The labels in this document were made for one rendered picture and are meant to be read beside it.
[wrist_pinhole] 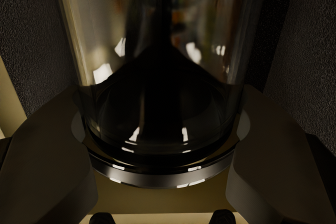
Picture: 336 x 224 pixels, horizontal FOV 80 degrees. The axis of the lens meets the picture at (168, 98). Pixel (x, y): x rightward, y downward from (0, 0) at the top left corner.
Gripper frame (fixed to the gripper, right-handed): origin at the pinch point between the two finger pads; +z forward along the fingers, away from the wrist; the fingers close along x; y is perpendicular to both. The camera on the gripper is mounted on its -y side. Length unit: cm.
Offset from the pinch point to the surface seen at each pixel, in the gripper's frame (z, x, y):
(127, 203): 0.9, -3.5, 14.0
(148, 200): 1.3, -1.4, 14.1
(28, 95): 3.2, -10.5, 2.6
